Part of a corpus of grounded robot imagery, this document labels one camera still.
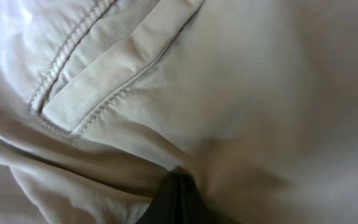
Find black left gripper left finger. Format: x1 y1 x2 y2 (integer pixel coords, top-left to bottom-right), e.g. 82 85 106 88
136 173 181 224

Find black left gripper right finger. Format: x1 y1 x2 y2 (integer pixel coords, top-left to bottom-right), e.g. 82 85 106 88
178 175 238 224

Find beige cotton shorts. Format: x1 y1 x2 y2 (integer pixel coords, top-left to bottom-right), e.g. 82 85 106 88
0 1 358 223

